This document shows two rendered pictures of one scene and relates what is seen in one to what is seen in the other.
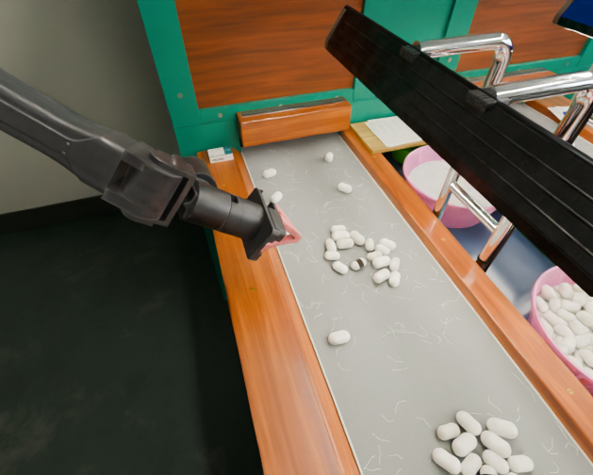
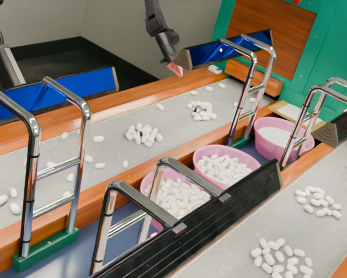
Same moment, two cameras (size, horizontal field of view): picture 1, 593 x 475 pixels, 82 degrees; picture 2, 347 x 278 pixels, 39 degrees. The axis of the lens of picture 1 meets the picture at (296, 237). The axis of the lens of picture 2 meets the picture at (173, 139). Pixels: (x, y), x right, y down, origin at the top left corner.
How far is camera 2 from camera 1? 1.80 m
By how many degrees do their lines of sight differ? 42
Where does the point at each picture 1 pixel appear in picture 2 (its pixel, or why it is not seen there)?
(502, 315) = (204, 138)
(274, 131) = (239, 73)
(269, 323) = (150, 90)
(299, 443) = (120, 99)
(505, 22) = not seen: outside the picture
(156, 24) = (223, 8)
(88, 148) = (151, 7)
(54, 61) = not seen: hidden behind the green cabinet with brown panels
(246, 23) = (255, 25)
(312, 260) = (187, 101)
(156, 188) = (154, 23)
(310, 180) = (231, 97)
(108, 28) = not seen: hidden behind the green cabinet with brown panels
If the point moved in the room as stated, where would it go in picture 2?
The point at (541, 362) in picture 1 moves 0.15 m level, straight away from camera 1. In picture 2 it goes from (191, 144) to (227, 161)
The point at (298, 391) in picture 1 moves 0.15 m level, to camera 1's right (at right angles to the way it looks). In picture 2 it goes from (134, 97) to (151, 115)
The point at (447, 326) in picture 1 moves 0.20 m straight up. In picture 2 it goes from (188, 132) to (201, 87)
